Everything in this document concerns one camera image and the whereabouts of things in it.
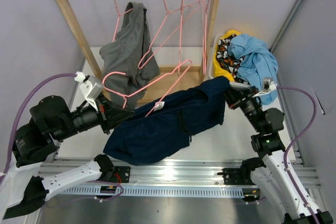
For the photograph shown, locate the slotted cable duct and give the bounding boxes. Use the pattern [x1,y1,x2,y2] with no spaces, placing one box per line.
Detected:
[63,185,244,198]

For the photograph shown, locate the white plastic basket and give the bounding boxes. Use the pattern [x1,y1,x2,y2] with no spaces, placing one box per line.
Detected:
[208,33,254,90]

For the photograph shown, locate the pink hanger of navy shorts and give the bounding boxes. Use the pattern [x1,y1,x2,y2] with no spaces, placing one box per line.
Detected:
[102,59,200,110]

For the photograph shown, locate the navy blue shorts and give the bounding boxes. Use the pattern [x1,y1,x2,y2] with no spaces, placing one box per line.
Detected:
[103,76,230,165]

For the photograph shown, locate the pink hanger of grey shorts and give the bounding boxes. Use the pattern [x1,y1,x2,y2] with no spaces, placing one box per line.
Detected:
[112,0,133,42]

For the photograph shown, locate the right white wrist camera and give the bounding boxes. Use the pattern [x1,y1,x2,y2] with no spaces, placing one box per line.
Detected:
[254,77,277,97]

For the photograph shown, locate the pink hanger of yellow shorts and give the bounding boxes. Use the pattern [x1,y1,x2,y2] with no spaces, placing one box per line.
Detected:
[201,0,210,75]

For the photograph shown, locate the camouflage patterned shorts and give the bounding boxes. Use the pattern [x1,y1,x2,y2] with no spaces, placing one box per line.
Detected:
[216,34,247,84]

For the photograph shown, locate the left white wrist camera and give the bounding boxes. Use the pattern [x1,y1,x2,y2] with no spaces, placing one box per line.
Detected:
[74,71,104,111]

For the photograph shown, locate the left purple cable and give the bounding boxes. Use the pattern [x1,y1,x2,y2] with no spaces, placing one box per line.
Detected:
[0,73,77,185]

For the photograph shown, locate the pink hanger of blue shorts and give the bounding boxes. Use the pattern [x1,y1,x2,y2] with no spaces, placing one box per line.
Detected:
[138,0,201,70]

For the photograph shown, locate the yellow shorts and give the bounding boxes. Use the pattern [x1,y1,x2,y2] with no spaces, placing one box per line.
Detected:
[213,29,242,82]

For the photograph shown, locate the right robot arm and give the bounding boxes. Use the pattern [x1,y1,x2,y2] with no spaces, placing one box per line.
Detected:
[224,87,333,223]

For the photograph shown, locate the pink hanger of camouflage shorts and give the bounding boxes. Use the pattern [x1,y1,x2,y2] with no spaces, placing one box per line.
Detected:
[177,0,184,76]

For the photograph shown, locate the wooden clothes rack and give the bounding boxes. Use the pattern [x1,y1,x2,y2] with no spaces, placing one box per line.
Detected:
[55,0,219,100]

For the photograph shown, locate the aluminium mounting rail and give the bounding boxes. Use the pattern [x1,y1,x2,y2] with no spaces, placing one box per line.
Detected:
[39,158,322,189]

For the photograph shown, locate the light blue shorts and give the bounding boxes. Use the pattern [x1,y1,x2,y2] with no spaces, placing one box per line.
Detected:
[228,34,278,90]

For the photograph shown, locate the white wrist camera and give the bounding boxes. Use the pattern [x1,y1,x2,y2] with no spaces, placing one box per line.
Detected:
[254,77,277,97]
[74,71,104,111]

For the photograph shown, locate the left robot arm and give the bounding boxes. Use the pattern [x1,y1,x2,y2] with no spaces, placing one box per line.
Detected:
[1,95,135,219]

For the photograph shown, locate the grey shorts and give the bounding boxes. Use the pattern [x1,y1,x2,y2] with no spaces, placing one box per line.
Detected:
[99,2,160,109]

